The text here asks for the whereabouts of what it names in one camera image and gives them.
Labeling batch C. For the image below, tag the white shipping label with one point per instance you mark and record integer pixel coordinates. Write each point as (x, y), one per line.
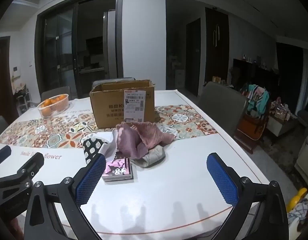
(134, 104)

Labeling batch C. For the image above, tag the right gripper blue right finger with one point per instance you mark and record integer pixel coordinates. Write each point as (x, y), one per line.
(270, 219)

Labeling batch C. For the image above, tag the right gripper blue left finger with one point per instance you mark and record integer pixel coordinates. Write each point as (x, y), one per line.
(71, 193)

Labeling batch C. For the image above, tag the white intercom wall panel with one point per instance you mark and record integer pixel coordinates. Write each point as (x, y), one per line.
(16, 72)

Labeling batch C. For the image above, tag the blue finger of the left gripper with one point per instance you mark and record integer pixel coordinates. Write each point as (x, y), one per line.
(5, 152)
(32, 166)

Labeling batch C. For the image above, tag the beige printed fabric pouch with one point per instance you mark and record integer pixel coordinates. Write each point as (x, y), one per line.
(153, 157)

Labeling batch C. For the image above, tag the grey chair far middle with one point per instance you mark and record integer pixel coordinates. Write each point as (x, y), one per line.
(124, 79)

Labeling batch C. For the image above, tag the white zigzag edged cloth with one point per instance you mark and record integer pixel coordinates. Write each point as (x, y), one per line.
(109, 149)

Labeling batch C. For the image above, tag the small cluttered shelf rack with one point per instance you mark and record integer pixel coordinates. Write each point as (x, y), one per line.
(23, 99)

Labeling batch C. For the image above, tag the mauve fuzzy towel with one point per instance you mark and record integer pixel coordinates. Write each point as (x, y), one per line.
(135, 141)

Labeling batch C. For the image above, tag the oranges in basket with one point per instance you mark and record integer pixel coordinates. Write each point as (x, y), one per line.
(53, 100)

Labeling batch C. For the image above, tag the pink plastic fruit basket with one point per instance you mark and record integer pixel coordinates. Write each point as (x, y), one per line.
(53, 109)

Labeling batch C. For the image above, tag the pink cartoon tissue pack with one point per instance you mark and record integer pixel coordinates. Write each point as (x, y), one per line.
(118, 170)

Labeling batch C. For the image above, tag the colourful clothes on chair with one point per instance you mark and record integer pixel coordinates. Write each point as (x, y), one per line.
(257, 100)

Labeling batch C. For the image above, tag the grey chair right side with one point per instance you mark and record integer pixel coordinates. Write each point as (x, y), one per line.
(224, 105)

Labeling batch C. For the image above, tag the brown cardboard box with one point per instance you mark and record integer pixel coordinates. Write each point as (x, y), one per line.
(107, 101)

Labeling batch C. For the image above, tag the glass sliding door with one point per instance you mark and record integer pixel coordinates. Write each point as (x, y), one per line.
(78, 42)

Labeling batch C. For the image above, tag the black white patterned pouch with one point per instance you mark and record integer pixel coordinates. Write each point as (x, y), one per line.
(93, 146)

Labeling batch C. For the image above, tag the patterned tile table runner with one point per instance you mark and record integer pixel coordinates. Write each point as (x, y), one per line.
(70, 129)

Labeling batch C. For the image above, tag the grey chair far left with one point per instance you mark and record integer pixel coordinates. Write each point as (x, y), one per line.
(56, 91)

